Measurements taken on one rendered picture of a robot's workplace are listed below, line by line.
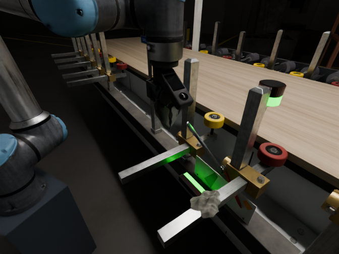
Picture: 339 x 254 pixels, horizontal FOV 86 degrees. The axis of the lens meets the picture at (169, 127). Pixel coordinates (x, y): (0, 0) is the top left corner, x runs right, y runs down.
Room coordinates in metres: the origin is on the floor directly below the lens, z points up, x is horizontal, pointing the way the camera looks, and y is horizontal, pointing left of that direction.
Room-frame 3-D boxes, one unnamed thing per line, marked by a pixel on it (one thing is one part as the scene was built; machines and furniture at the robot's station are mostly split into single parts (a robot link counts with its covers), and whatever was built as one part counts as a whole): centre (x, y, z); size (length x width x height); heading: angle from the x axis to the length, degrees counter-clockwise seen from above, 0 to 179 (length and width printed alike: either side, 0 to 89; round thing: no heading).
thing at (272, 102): (0.43, -0.25, 1.08); 0.06 x 0.06 x 0.02
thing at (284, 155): (0.43, -0.32, 0.85); 0.08 x 0.08 x 0.11
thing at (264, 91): (0.40, -0.21, 0.88); 0.04 x 0.04 x 0.48; 34
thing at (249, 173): (0.38, -0.23, 0.84); 0.14 x 0.06 x 0.05; 34
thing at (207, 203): (0.27, -0.10, 0.87); 0.09 x 0.07 x 0.02; 124
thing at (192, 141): (0.59, -0.09, 0.80); 0.14 x 0.06 x 0.05; 34
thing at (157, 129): (0.82, 0.07, 0.92); 0.05 x 0.05 x 0.45; 34
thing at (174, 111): (0.50, 0.00, 0.99); 0.06 x 0.03 x 0.09; 34
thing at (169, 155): (0.52, -0.02, 0.80); 0.44 x 0.03 x 0.04; 124
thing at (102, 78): (1.35, 0.54, 0.82); 0.44 x 0.03 x 0.04; 124
